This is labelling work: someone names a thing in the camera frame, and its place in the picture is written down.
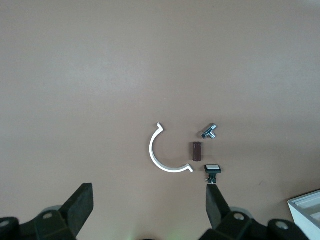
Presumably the white half-ring clamp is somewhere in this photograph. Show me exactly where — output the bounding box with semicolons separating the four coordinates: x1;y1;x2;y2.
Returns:
149;122;195;174

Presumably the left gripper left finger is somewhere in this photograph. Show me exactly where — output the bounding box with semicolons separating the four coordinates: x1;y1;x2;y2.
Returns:
19;183;95;240

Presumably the white drawer cabinet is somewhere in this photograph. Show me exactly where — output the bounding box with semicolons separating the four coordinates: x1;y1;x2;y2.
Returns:
287;189;320;240

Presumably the chrome tee pipe fitting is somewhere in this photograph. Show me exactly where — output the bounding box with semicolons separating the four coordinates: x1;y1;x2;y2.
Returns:
200;123;218;140

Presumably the black white square push button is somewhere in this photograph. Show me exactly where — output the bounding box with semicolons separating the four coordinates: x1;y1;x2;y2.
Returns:
203;164;223;185

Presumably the dark brown ribbed block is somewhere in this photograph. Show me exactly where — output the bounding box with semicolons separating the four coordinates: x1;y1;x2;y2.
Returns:
191;141;203;163

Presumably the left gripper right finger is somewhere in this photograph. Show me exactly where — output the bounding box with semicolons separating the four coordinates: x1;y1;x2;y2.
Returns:
199;184;269;240

